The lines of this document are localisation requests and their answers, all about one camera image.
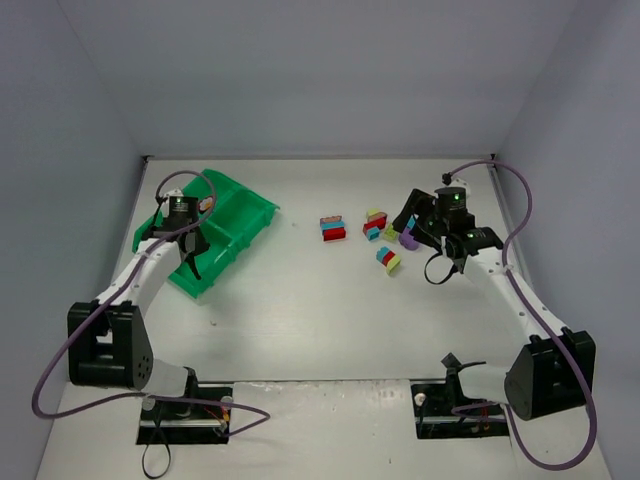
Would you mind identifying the purple oval lego piece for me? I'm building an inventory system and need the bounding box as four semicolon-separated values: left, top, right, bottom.
399;230;420;251

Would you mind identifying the lime rectangular lego brick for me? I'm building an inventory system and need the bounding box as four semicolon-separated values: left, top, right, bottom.
383;224;399;242

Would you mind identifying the teal red lime lego stack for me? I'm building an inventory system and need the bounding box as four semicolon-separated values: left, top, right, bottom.
376;247;401;275

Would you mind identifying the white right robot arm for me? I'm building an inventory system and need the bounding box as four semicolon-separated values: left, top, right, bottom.
392;187;596;420

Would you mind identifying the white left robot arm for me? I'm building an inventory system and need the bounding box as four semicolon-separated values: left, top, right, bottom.
67;194;215;398

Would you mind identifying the green divided plastic bin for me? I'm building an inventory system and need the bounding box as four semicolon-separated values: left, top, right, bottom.
131;168;280;306

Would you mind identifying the lime purple red teal stack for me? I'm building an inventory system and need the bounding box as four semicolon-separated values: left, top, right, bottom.
362;209;387;241

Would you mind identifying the purple teal red lego stack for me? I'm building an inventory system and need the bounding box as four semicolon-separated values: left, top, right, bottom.
319;215;347;242

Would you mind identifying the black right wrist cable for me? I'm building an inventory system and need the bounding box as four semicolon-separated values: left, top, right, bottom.
423;249;464;287

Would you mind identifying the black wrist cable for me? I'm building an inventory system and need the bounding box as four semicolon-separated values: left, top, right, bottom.
141;399;173;477
423;249;464;287

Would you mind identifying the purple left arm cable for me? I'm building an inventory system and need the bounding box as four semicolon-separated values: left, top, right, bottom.
31;169;271;441

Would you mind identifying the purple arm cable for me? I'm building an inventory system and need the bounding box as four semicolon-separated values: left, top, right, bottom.
31;169;271;441
439;158;599;470

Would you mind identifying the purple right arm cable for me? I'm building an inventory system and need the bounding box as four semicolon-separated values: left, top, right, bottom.
439;158;599;470

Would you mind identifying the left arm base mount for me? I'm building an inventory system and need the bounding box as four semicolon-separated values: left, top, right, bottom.
136;384;233;446

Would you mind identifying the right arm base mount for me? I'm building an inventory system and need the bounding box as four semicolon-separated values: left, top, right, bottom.
410;381;509;440

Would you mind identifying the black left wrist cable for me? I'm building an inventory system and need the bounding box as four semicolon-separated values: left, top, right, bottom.
141;399;173;477

